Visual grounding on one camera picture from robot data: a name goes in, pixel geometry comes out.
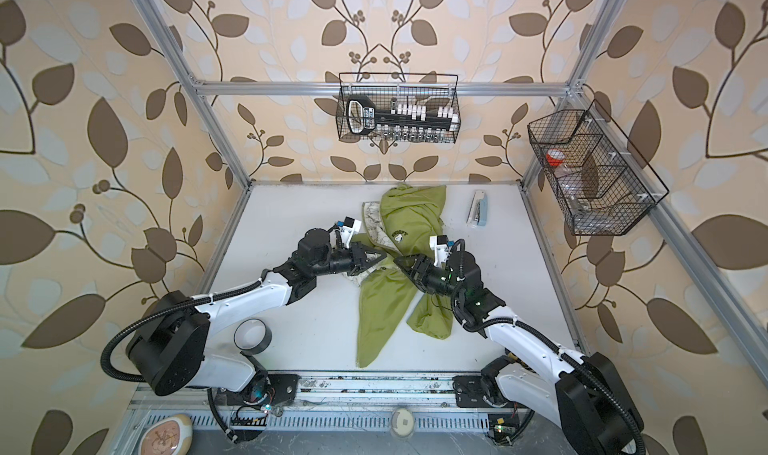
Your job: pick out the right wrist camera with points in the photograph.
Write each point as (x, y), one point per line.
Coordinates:
(441, 247)

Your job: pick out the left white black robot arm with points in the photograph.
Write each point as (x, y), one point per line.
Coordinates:
(173, 347)

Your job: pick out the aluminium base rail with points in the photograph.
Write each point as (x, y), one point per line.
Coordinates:
(357, 391)

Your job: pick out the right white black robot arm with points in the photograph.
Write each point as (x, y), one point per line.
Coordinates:
(583, 395)

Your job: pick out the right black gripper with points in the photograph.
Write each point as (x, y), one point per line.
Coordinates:
(423, 263)

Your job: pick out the black rack of vials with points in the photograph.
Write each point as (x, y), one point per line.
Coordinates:
(397, 119)

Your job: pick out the black wire basket back wall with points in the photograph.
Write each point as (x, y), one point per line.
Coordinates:
(433, 88)

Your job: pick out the black wire basket wall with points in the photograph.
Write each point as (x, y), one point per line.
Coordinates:
(606, 185)
(433, 88)

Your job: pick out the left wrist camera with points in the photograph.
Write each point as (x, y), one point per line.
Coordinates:
(345, 230)

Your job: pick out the red capped bottle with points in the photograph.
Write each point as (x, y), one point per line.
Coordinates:
(555, 157)

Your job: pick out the grey tape roll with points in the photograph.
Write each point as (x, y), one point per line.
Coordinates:
(252, 336)

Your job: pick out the round white puck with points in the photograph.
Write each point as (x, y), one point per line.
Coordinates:
(402, 423)

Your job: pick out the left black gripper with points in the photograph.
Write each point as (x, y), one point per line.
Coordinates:
(358, 258)

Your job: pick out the grey stapler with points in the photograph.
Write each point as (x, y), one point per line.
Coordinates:
(478, 211)

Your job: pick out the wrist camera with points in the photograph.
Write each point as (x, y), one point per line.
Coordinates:
(441, 247)
(345, 230)

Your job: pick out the black wire basket right wall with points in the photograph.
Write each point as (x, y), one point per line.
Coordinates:
(606, 185)

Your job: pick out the pink white round toy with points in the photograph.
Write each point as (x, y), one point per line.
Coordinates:
(170, 436)

